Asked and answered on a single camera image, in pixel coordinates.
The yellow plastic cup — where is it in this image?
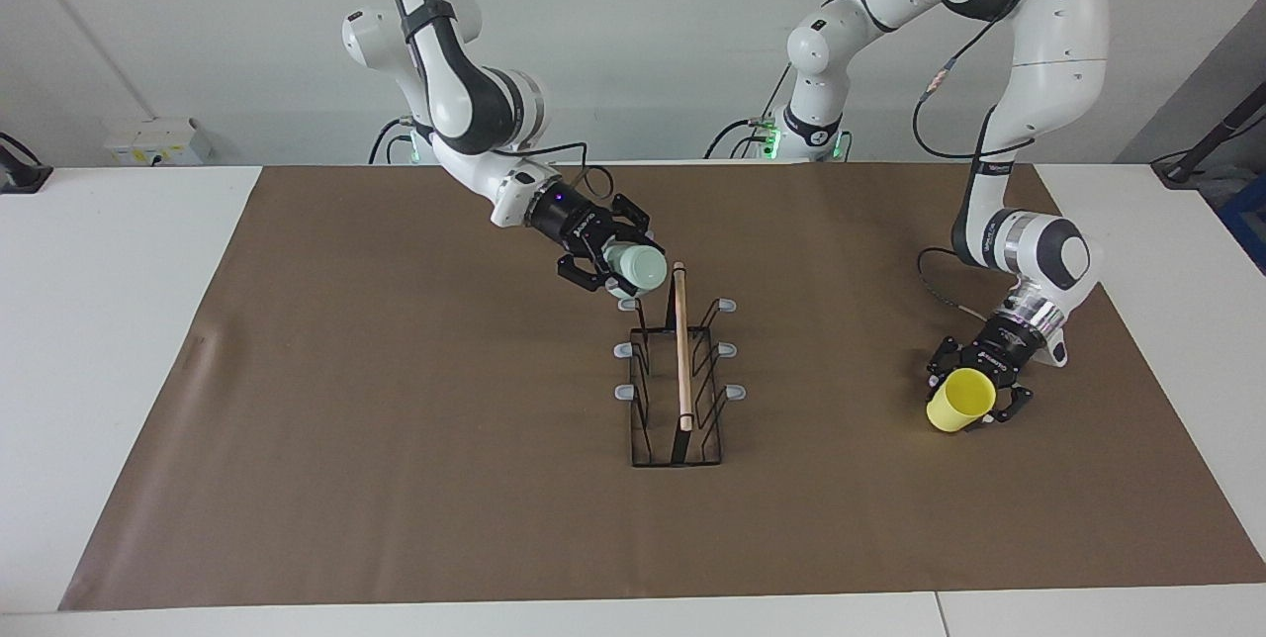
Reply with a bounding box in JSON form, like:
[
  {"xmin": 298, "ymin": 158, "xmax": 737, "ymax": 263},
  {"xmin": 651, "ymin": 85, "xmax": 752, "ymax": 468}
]
[{"xmin": 925, "ymin": 366, "xmax": 997, "ymax": 434}]

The brown table mat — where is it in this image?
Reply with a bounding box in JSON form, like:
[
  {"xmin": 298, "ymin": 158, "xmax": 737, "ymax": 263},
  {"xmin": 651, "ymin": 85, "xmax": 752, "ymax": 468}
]
[{"xmin": 56, "ymin": 161, "xmax": 1266, "ymax": 612}]

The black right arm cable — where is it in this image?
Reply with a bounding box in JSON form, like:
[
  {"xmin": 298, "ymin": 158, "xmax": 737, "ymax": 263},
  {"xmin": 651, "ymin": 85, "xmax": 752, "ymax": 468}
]
[{"xmin": 509, "ymin": 140, "xmax": 616, "ymax": 201}]

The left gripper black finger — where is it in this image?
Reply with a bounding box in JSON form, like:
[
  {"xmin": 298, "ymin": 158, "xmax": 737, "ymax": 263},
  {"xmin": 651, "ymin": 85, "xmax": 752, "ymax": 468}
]
[
  {"xmin": 925, "ymin": 336, "xmax": 977, "ymax": 393},
  {"xmin": 987, "ymin": 380, "xmax": 1037, "ymax": 427}
]

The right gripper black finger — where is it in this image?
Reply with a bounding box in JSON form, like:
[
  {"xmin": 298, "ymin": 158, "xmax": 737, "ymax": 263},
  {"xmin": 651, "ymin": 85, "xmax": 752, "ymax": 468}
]
[
  {"xmin": 606, "ymin": 192, "xmax": 661, "ymax": 246},
  {"xmin": 555, "ymin": 254, "xmax": 621, "ymax": 296}
]

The black wire cup rack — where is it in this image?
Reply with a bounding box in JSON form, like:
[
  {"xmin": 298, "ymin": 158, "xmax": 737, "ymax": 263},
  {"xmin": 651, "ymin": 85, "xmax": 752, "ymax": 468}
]
[{"xmin": 612, "ymin": 260, "xmax": 749, "ymax": 469}]

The white wall socket box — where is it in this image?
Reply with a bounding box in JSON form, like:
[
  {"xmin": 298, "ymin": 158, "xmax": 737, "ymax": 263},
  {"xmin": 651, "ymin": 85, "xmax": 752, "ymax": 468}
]
[{"xmin": 103, "ymin": 117, "xmax": 215, "ymax": 167}]

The black stand pole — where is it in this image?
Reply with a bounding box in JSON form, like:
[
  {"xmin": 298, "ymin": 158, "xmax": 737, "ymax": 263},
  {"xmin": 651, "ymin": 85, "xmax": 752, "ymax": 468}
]
[{"xmin": 1149, "ymin": 86, "xmax": 1266, "ymax": 186}]

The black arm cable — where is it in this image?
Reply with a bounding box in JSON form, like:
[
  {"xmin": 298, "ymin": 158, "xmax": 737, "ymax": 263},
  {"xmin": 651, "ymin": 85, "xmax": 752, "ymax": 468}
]
[
  {"xmin": 853, "ymin": 0, "xmax": 1071, "ymax": 321},
  {"xmin": 509, "ymin": 140, "xmax": 616, "ymax": 201}
]

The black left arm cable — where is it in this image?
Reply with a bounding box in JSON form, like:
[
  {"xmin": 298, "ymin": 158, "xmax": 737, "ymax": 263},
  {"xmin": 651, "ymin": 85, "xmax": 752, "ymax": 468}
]
[{"xmin": 853, "ymin": 0, "xmax": 1071, "ymax": 321}]

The black clamp mount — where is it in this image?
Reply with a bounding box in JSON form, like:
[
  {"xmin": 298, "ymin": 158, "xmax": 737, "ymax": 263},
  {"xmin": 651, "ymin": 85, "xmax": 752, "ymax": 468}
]
[{"xmin": 0, "ymin": 131, "xmax": 53, "ymax": 194}]

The pale green plastic cup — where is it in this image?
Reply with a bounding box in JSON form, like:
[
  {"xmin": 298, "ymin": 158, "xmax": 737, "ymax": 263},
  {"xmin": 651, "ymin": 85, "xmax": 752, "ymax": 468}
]
[{"xmin": 604, "ymin": 242, "xmax": 670, "ymax": 301}]

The blue crate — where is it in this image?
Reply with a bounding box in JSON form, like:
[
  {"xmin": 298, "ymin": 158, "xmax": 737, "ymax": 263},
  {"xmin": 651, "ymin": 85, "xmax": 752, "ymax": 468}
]
[{"xmin": 1218, "ymin": 171, "xmax": 1266, "ymax": 274}]

